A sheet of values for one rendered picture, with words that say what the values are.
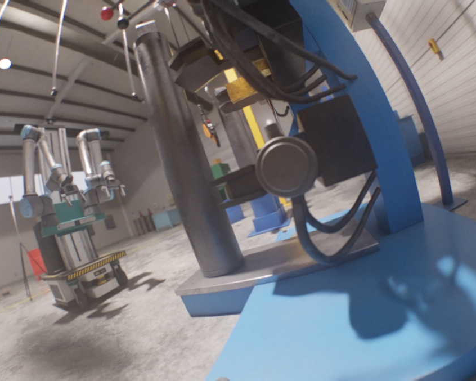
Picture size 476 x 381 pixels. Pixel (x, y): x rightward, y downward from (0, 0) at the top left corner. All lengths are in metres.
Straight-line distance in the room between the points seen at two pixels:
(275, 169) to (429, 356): 0.42
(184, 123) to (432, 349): 1.08
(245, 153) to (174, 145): 1.33
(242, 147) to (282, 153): 1.86
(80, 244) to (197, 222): 1.58
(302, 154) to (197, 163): 0.65
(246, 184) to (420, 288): 0.54
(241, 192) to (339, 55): 0.64
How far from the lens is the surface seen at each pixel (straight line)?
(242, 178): 0.62
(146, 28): 1.43
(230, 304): 0.92
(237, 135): 2.23
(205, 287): 0.91
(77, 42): 6.70
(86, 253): 2.29
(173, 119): 0.99
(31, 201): 1.89
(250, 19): 0.42
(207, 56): 0.73
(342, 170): 0.54
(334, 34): 0.96
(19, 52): 9.80
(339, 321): 0.53
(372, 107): 0.86
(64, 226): 1.99
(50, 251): 2.29
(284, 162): 0.35
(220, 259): 0.94
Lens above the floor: 0.47
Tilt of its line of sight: level
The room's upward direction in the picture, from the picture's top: 20 degrees counter-clockwise
